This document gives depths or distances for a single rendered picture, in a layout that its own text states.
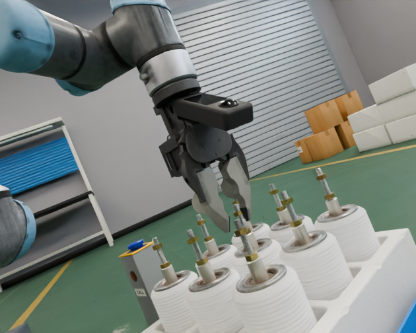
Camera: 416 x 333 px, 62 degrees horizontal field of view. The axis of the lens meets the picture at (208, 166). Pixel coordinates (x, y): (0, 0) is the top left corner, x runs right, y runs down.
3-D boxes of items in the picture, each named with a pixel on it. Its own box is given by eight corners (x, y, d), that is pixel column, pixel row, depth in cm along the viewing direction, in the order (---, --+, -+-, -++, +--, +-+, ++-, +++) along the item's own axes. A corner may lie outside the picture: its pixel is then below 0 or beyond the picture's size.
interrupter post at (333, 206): (336, 213, 66) (329, 197, 66) (346, 212, 64) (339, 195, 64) (329, 219, 65) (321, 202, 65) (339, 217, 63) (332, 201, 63)
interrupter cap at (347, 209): (333, 210, 69) (331, 207, 69) (366, 205, 63) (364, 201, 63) (310, 226, 65) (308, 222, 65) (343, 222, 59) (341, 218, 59)
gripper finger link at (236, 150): (250, 177, 52) (220, 126, 51) (256, 175, 51) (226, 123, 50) (228, 193, 49) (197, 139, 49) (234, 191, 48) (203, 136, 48)
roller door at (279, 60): (215, 194, 558) (140, 16, 560) (213, 194, 570) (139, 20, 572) (365, 126, 650) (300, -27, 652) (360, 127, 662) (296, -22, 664)
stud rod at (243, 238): (252, 271, 49) (231, 221, 49) (256, 267, 49) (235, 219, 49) (258, 271, 48) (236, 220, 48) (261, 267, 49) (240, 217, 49)
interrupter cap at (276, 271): (229, 289, 51) (227, 284, 51) (270, 265, 54) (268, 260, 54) (252, 300, 44) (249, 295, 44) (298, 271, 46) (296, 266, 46)
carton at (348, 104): (366, 112, 419) (356, 89, 419) (350, 119, 413) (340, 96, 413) (350, 118, 448) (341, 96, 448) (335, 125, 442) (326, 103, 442)
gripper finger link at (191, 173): (218, 197, 49) (201, 139, 49) (225, 196, 47) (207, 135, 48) (189, 206, 46) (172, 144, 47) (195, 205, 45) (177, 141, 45)
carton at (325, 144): (344, 150, 402) (334, 126, 402) (327, 158, 396) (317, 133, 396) (329, 154, 431) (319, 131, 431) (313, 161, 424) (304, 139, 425)
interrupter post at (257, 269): (251, 283, 49) (242, 261, 49) (265, 275, 50) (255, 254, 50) (259, 286, 47) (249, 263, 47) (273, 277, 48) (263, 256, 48)
